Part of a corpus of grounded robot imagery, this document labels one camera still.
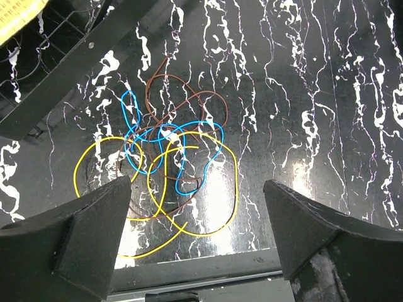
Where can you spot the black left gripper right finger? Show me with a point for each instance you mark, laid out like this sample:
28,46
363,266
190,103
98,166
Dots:
327,255

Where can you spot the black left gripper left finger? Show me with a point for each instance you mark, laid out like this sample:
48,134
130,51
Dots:
67,253

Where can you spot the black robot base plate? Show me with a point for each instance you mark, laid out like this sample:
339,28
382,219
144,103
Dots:
250,276

